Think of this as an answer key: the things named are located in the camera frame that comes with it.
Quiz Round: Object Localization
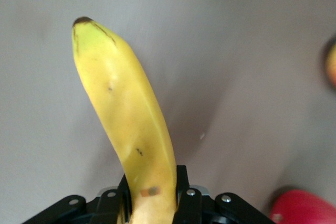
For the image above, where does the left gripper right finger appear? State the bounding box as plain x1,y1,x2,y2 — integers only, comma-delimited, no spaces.
173,165,202,224

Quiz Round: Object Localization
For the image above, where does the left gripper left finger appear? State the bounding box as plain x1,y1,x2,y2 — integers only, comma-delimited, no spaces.
91,175,132,224

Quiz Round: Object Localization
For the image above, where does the yellow banana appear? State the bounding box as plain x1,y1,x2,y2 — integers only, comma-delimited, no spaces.
71,16,177,224

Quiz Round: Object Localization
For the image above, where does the red pomegranate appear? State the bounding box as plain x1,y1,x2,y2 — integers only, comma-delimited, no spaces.
270,187,336,224

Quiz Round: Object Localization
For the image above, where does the large table cover sheet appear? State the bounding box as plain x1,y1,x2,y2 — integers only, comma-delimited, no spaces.
0,0,336,224

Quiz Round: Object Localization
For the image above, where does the red yellow mango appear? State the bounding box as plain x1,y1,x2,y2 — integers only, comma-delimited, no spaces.
321,35,336,88

